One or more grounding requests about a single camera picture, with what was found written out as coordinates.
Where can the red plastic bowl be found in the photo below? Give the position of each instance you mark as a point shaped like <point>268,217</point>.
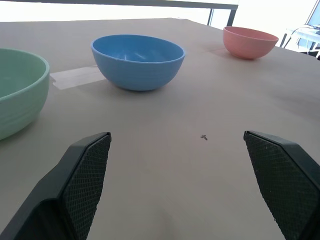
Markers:
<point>247,42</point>

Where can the blue plastic bowl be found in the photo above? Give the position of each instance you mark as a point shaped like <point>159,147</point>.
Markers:
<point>137,65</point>

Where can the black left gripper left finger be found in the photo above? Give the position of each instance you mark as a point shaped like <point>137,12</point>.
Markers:
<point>75,185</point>

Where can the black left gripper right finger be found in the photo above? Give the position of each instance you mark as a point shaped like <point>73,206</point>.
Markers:
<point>282,180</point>

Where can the green plastic bowl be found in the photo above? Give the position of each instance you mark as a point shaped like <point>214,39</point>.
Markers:
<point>17,92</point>

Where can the clear tape strip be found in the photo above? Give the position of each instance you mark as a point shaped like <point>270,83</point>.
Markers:
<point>75,77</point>

